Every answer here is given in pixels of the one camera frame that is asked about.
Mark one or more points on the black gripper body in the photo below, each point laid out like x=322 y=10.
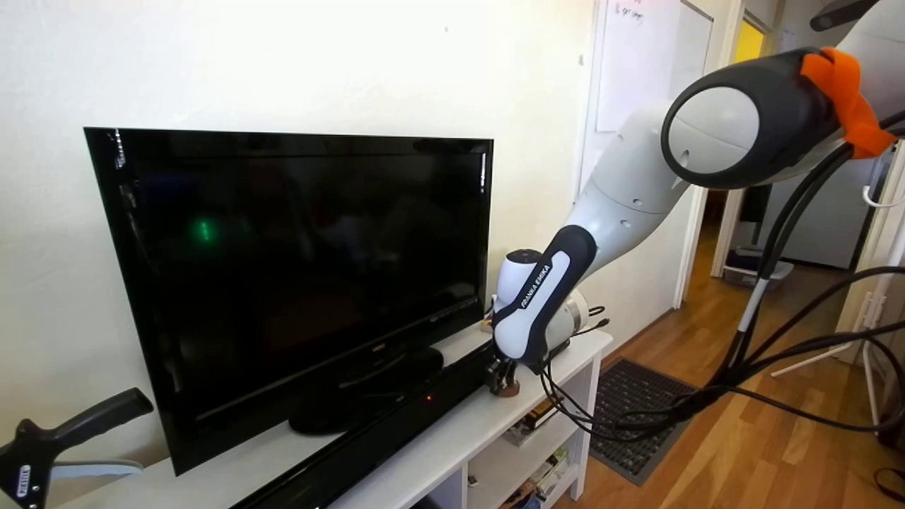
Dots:
x=501 y=368

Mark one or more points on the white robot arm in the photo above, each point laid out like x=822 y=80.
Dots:
x=742 y=126

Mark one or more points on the white TV stand cabinet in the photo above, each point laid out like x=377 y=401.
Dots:
x=460 y=461

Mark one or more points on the long black soundbar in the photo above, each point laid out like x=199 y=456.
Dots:
x=390 y=418

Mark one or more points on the black flat screen television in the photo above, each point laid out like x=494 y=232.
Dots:
x=269 y=272

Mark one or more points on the black camera clamp mount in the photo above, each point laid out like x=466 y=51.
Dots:
x=26 y=461

